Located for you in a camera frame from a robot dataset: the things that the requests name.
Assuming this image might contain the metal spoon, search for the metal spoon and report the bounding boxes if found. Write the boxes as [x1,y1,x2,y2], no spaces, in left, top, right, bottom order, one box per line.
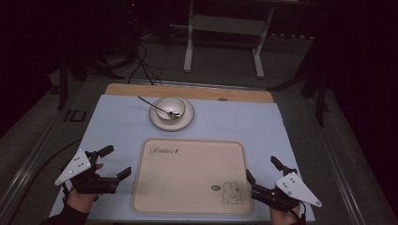
[137,95,182,119]

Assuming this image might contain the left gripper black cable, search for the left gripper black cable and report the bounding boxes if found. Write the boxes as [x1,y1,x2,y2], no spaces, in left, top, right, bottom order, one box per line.
[61,182,70,203]

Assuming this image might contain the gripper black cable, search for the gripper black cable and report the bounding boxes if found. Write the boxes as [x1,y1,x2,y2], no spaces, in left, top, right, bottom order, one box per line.
[61,182,70,203]
[290,201,308,225]

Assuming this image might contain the black floor cables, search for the black floor cables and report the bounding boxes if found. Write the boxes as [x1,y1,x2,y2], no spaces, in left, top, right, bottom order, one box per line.
[127,42,164,86]

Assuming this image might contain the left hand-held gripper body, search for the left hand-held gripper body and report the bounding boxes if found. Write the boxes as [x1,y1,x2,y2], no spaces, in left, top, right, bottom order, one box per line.
[54,148,122,195]

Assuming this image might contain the wooden table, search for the wooden table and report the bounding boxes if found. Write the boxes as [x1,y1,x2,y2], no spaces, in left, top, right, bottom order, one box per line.
[104,82,275,104]

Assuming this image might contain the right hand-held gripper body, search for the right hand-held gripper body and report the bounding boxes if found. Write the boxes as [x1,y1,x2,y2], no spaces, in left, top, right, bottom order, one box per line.
[251,170,323,214]

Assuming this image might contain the beige placemat with rabbit print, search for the beige placemat with rabbit print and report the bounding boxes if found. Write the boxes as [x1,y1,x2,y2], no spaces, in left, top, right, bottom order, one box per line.
[130,137,254,217]

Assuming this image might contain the black tripod stand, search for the black tripod stand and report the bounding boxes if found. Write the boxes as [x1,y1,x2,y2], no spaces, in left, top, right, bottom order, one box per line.
[267,60,331,128]
[50,50,126,111]

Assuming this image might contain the white saucer plate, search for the white saucer plate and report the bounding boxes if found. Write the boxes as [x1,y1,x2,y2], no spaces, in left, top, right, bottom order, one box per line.
[148,97,195,132]

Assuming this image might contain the white metal table frame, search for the white metal table frame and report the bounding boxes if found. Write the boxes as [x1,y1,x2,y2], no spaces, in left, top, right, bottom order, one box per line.
[183,0,277,80]

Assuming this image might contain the person's left hand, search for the person's left hand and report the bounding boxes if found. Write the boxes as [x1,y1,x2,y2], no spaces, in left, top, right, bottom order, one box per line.
[66,187,100,214]

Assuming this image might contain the person's right hand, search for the person's right hand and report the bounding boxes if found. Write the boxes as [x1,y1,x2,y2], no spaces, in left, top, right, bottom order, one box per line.
[269,205,303,225]

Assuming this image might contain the black square floor bracket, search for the black square floor bracket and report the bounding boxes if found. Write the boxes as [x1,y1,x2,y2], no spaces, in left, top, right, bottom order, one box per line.
[63,109,87,123]

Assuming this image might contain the white ceramic bowl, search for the white ceramic bowl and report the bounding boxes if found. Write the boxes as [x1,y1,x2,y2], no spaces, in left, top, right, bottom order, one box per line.
[155,96,187,122]

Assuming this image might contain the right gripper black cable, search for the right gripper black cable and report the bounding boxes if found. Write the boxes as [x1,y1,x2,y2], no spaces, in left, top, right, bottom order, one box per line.
[290,201,308,225]

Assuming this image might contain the light blue table mat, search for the light blue table mat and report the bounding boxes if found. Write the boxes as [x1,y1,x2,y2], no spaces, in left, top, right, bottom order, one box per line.
[50,94,315,223]

